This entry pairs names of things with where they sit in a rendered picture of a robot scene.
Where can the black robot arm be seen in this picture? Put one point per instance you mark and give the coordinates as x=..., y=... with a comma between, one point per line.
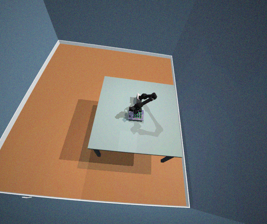
x=138, y=106

